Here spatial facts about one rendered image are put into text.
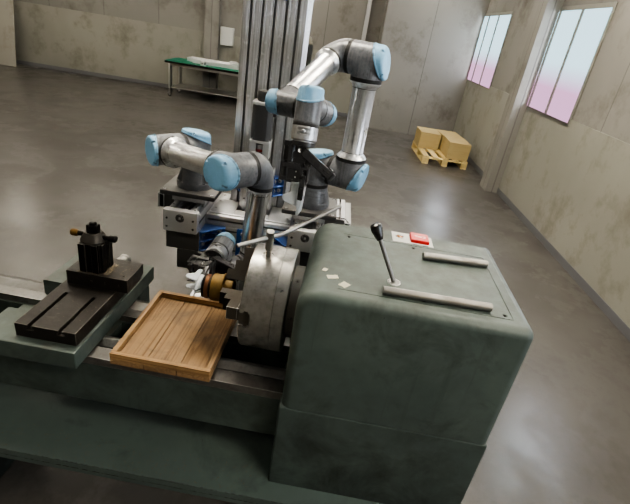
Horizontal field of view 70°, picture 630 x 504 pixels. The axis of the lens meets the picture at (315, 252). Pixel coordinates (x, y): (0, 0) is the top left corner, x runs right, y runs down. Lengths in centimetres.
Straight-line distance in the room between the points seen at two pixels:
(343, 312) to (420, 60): 905
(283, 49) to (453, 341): 131
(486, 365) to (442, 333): 15
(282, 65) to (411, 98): 819
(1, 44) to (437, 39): 929
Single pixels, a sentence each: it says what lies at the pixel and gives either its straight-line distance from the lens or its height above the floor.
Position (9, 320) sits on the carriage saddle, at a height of 92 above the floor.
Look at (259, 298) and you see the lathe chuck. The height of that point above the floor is 116.
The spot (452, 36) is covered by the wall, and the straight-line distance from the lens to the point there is 1007.
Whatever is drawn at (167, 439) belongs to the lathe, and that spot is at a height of 54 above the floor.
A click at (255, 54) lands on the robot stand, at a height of 169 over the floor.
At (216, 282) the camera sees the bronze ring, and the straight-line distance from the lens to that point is 139.
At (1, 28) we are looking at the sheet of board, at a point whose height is 73.
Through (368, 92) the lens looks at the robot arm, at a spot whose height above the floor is 165.
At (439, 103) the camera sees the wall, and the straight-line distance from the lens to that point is 1015.
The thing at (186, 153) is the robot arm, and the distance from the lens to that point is 167.
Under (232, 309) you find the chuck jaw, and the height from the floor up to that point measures 110.
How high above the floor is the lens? 184
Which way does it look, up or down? 27 degrees down
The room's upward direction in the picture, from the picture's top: 9 degrees clockwise
